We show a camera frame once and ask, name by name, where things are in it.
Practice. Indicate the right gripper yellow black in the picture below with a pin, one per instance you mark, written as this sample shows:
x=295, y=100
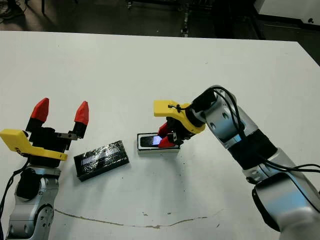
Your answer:
x=185, y=120

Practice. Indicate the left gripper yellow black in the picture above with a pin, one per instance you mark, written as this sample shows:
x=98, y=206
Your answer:
x=45, y=147

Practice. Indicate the black phone-like camera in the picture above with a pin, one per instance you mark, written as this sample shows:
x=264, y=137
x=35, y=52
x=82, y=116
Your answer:
x=147, y=141

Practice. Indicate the black glossy box lid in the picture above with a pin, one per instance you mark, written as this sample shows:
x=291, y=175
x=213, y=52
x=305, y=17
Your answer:
x=100, y=160

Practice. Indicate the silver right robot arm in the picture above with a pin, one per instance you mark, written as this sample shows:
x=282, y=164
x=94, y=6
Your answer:
x=295, y=200

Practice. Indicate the box base with white tray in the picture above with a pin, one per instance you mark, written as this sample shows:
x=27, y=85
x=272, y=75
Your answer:
x=155, y=151

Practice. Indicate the white cabinet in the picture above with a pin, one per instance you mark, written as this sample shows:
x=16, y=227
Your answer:
x=287, y=8

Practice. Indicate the metal frame post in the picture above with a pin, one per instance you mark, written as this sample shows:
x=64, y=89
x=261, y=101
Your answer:
x=185, y=23

